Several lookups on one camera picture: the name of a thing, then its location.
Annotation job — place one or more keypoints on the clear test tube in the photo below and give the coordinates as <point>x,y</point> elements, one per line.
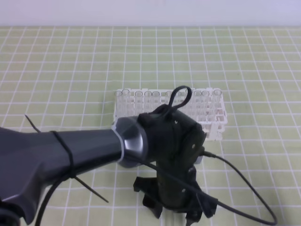
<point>126,102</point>
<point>203,104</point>
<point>155,99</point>
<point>118,104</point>
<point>188,109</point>
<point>215,100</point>
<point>167,97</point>
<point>195,104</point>
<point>138,102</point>
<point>147,101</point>

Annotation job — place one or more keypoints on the white plastic test tube rack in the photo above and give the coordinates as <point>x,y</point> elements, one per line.
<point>213,129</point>

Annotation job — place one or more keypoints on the clear test tube far right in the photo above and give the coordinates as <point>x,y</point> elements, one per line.
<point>215,100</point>

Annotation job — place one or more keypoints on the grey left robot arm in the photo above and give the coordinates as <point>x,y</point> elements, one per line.
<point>133,151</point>

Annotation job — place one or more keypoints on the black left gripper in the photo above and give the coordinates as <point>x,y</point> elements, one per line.
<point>175,141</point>

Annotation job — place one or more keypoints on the black zip tie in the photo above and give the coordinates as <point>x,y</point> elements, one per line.
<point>49,158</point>

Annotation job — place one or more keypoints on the clear test tube far left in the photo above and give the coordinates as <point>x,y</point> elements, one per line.
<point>118,104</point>

